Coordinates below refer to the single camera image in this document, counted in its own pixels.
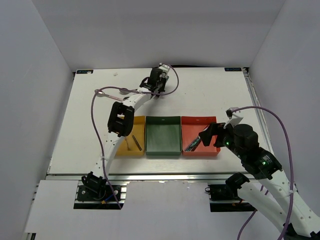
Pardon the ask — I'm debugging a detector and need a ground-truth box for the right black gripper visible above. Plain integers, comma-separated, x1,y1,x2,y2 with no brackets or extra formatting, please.
198,120,245,159

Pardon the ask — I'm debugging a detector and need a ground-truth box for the teal handled knife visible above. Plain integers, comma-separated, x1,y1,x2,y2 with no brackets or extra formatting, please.
184,138,201,153

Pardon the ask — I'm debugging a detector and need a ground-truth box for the dark handled knife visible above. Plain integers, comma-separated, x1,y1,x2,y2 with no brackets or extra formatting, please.
186,136,202,153

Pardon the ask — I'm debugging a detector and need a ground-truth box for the pink handled spoon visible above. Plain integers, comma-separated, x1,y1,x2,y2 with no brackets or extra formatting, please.
94,89,124,102

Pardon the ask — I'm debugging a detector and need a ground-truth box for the dark handled fork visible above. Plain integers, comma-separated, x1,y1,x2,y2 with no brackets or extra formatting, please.
132,135,143,152

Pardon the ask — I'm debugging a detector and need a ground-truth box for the pink handled fork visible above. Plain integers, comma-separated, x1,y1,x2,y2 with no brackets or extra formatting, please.
124,137,131,151

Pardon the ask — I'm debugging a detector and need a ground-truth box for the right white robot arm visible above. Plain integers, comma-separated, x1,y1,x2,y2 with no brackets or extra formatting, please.
198,122,320,240

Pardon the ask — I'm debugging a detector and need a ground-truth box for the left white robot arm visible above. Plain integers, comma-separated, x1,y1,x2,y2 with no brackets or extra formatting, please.
90,64,170,184

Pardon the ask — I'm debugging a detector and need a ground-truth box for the red plastic bin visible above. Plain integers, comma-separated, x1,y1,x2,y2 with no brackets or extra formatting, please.
181,116,220,157

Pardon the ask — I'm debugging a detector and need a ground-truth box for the green plastic bin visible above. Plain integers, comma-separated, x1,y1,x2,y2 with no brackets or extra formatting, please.
145,116,182,156

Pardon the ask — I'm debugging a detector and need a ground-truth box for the yellow plastic bin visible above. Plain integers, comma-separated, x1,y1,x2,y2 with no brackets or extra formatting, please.
116,116,146,157

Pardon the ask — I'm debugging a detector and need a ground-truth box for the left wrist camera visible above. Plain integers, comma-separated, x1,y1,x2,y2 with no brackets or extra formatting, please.
158,63,171,78

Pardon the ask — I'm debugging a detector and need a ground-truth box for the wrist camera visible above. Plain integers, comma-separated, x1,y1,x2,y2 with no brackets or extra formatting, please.
223,107,244,129
158,63,171,78

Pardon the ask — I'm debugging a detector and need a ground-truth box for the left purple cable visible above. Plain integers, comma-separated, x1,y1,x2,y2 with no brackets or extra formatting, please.
90,64,180,210

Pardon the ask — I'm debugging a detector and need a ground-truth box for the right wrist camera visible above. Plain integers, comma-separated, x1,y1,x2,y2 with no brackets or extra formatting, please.
223,107,244,129

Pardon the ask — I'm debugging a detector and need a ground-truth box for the dark handled spoon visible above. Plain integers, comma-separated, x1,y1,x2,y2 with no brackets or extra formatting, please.
119,88,130,95

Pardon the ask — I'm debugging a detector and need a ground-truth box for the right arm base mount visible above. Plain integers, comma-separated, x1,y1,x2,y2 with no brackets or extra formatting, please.
204,172,255,213

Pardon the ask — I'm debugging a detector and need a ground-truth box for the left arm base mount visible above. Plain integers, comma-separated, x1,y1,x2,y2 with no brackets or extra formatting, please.
73,172,124,210

